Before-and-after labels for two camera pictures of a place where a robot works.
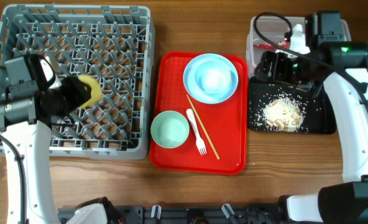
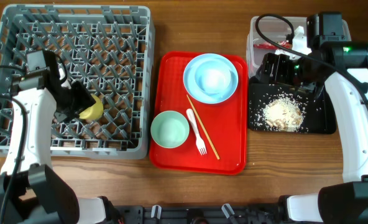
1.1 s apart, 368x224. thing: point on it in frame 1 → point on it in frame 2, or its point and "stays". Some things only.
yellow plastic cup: (96, 93) → (94, 112)
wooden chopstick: (202, 126) stays
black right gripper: (278, 60) stays
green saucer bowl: (170, 129) stays
